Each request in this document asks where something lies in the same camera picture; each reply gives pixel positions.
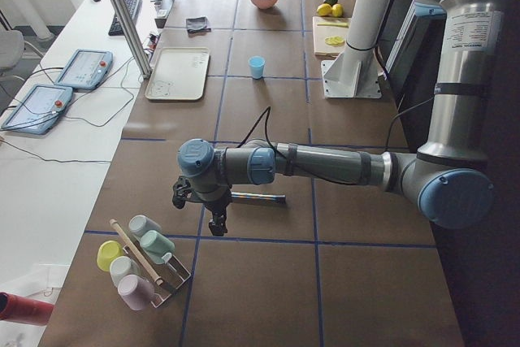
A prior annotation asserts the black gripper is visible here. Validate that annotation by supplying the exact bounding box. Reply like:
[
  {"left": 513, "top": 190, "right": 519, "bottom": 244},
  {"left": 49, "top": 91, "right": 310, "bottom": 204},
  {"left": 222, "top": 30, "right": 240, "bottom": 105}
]
[{"left": 204, "top": 195, "right": 232, "bottom": 236}]

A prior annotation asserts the green cup on rack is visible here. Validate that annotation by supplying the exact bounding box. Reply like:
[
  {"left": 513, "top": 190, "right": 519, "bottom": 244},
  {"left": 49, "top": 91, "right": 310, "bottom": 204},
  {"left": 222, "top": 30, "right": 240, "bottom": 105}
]
[{"left": 140, "top": 230, "right": 175, "bottom": 264}]

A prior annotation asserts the grey cup on rack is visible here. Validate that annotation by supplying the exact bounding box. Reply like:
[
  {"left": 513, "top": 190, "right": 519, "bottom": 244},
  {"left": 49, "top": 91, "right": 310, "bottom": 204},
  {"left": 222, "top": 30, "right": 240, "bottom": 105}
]
[{"left": 128, "top": 215, "right": 163, "bottom": 240}]

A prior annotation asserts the light blue plastic cup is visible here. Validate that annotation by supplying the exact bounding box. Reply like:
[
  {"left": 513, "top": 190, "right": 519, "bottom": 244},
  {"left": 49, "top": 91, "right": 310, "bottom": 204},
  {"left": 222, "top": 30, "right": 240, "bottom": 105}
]
[{"left": 248, "top": 55, "right": 266, "bottom": 80}]

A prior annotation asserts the pink cup on rack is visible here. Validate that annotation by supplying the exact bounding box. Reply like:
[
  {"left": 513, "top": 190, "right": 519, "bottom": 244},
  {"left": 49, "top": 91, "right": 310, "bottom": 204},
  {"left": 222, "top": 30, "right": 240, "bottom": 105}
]
[{"left": 117, "top": 274, "right": 155, "bottom": 310}]

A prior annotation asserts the white cup on rack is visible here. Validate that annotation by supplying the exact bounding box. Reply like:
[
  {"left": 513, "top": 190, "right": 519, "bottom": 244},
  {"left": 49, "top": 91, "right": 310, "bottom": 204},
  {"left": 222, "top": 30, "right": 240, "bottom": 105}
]
[{"left": 109, "top": 256, "right": 141, "bottom": 288}]

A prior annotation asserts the yellow cup on rack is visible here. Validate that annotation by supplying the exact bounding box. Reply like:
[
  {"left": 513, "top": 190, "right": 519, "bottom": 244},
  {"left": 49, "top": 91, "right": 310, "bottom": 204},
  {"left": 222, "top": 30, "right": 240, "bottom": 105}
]
[{"left": 97, "top": 241, "right": 124, "bottom": 272}]

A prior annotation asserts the steel muddler black tip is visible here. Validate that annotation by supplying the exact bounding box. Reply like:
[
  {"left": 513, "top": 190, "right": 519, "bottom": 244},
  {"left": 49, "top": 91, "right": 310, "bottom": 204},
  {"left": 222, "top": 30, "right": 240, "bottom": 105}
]
[{"left": 231, "top": 192, "right": 286, "bottom": 205}]

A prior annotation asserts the yellow lemon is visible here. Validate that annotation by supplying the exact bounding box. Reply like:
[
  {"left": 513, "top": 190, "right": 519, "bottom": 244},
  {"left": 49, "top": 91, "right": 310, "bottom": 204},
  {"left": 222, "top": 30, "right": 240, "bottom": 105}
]
[
  {"left": 331, "top": 3, "right": 344, "bottom": 18},
  {"left": 316, "top": 3, "right": 332, "bottom": 17}
]

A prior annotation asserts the folded grey purple cloth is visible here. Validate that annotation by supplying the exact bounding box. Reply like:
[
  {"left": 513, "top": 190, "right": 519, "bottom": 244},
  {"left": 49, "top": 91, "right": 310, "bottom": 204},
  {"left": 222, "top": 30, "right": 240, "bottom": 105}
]
[{"left": 185, "top": 16, "right": 211, "bottom": 34}]

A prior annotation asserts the wooden cutting board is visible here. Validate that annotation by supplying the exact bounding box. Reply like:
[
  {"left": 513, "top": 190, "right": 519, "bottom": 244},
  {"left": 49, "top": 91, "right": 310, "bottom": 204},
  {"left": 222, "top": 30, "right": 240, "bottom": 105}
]
[{"left": 312, "top": 16, "right": 350, "bottom": 56}]

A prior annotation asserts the yellow plastic knife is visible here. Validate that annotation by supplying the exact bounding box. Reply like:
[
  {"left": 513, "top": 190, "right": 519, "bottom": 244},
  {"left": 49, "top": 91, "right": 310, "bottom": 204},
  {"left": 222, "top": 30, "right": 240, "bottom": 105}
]
[{"left": 316, "top": 22, "right": 349, "bottom": 28}]

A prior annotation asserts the lemon slices stack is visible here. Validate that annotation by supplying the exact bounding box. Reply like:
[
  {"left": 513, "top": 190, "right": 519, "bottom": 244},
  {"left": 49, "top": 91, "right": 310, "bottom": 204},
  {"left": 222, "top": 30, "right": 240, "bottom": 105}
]
[{"left": 324, "top": 36, "right": 345, "bottom": 46}]

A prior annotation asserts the wooden rolling stick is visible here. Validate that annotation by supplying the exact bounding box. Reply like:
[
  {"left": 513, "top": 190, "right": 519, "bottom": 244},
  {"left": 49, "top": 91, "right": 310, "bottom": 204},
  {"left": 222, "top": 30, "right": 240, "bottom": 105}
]
[{"left": 109, "top": 219, "right": 164, "bottom": 286}]

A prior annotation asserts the cream bear serving tray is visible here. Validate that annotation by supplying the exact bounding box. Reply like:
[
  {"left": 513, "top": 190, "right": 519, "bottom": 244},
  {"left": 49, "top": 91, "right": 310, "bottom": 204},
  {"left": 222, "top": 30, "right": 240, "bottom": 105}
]
[{"left": 145, "top": 47, "right": 210, "bottom": 102}]

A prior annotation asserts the black keyboard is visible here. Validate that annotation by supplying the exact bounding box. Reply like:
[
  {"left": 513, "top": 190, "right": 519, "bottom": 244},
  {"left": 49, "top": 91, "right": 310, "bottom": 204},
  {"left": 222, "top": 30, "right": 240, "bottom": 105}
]
[{"left": 107, "top": 0, "right": 144, "bottom": 37}]

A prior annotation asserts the upper blue teach pendant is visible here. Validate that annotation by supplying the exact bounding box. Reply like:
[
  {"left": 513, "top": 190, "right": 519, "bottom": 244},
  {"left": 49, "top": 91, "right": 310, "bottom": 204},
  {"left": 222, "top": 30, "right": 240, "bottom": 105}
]
[{"left": 54, "top": 49, "right": 113, "bottom": 90}]

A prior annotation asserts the blue teach pendant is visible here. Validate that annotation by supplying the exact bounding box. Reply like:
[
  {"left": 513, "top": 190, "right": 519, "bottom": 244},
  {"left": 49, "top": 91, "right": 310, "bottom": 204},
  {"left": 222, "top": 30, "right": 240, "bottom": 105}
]
[
  {"left": 54, "top": 49, "right": 113, "bottom": 90},
  {"left": 1, "top": 85, "right": 74, "bottom": 135}
]

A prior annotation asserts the lower blue teach pendant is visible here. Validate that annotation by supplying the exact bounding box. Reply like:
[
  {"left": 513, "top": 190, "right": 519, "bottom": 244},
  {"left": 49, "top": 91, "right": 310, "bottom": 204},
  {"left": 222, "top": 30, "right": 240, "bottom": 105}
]
[{"left": 1, "top": 85, "right": 74, "bottom": 135}]

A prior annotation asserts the red cylinder object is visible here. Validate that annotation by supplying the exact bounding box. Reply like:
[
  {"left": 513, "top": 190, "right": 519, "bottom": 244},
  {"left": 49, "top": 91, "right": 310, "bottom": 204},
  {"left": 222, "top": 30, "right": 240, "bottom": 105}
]
[{"left": 1, "top": 292, "right": 54, "bottom": 326}]

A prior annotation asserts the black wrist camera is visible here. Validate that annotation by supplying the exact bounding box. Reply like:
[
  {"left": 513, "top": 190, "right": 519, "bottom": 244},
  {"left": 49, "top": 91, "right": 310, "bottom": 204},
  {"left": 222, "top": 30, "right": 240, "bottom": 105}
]
[{"left": 171, "top": 176, "right": 193, "bottom": 210}]

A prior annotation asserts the metal wire cup rack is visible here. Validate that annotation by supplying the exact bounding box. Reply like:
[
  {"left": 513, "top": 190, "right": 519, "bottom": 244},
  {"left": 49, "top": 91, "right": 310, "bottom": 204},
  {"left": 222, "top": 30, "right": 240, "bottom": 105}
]
[{"left": 123, "top": 245, "right": 192, "bottom": 308}]

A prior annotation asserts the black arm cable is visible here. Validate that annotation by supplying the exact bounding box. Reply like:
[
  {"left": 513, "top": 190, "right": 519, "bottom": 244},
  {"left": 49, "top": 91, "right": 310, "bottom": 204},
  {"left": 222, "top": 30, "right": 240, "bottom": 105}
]
[{"left": 237, "top": 106, "right": 366, "bottom": 185}]

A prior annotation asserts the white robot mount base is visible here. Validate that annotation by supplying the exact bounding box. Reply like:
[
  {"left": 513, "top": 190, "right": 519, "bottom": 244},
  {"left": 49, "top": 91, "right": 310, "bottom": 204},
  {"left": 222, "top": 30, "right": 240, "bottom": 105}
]
[{"left": 321, "top": 0, "right": 390, "bottom": 99}]

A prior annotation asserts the aluminium frame post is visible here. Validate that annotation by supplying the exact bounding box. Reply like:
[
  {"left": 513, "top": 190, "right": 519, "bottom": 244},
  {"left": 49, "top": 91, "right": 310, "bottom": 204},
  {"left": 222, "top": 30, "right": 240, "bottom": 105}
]
[{"left": 110, "top": 0, "right": 152, "bottom": 80}]

